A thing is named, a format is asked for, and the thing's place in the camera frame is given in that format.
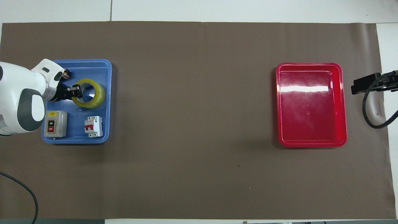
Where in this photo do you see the black cable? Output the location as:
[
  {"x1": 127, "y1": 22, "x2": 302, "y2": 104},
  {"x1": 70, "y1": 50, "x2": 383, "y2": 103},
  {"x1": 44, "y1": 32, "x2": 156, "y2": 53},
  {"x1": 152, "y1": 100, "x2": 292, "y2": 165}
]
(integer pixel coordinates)
[
  {"x1": 0, "y1": 171, "x2": 39, "y2": 224},
  {"x1": 362, "y1": 71, "x2": 398, "y2": 129}
]

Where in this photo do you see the yellow clear tape roll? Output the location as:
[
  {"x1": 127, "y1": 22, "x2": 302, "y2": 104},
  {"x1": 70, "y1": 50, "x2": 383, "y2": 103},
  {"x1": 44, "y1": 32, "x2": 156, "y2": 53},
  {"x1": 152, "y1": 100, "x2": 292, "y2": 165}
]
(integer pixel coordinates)
[{"x1": 71, "y1": 78, "x2": 106, "y2": 109}]

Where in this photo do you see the red plastic tray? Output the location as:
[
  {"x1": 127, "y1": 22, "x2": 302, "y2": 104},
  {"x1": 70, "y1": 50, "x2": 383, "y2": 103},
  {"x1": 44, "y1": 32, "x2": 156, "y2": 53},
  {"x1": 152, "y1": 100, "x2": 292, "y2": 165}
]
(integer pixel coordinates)
[{"x1": 275, "y1": 62, "x2": 348, "y2": 148}]

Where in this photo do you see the blue plastic tray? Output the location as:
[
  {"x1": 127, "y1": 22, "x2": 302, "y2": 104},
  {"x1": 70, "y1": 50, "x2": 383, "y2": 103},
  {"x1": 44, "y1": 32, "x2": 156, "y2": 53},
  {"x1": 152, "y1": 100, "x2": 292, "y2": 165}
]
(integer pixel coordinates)
[{"x1": 41, "y1": 59, "x2": 112, "y2": 144}]

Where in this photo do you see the grey on-off switch box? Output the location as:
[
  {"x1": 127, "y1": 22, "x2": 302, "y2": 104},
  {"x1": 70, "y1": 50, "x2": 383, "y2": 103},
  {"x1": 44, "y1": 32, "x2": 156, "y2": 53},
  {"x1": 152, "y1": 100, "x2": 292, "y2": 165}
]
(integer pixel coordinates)
[{"x1": 43, "y1": 110, "x2": 68, "y2": 138}]

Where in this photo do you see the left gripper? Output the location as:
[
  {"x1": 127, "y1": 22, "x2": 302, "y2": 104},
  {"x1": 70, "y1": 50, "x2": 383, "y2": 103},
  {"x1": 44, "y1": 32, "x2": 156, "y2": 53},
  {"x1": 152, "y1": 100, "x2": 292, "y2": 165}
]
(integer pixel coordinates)
[{"x1": 50, "y1": 82, "x2": 82, "y2": 102}]

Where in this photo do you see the white circuit breaker red lever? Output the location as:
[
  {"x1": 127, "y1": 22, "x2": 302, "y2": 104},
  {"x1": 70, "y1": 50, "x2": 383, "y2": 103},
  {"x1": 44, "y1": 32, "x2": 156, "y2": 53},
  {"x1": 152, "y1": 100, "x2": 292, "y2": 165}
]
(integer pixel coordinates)
[{"x1": 84, "y1": 115, "x2": 104, "y2": 138}]

